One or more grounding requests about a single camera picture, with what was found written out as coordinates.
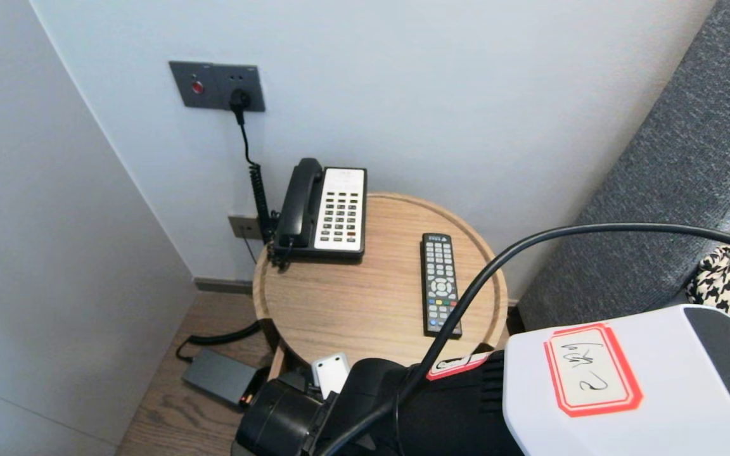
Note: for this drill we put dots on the grey wall socket panel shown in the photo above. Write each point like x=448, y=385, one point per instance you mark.
x=213, y=82

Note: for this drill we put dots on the large red bordered handwritten label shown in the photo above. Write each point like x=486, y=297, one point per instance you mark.
x=590, y=367

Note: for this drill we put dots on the grey fabric headboard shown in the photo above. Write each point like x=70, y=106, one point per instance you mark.
x=675, y=158

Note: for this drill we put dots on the grey power adapter box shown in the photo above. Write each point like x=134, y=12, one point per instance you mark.
x=219, y=377

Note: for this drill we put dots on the black TV remote control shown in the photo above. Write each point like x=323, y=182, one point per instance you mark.
x=438, y=266

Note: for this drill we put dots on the black white desk telephone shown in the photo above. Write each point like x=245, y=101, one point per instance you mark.
x=339, y=209

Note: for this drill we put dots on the round wooden side table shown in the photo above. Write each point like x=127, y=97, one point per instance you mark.
x=276, y=364
x=371, y=291

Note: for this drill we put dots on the thin grey phone line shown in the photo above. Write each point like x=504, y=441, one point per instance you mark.
x=249, y=249

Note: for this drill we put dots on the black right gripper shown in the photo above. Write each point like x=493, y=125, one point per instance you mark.
x=282, y=418

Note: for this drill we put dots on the small red bordered sticker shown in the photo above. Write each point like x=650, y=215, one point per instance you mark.
x=457, y=366

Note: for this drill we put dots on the small grey wall outlet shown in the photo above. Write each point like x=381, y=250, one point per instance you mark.
x=241, y=228

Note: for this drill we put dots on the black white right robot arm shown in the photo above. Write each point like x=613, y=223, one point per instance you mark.
x=454, y=411

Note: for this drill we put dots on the black telephone handset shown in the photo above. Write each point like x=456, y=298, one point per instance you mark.
x=298, y=202

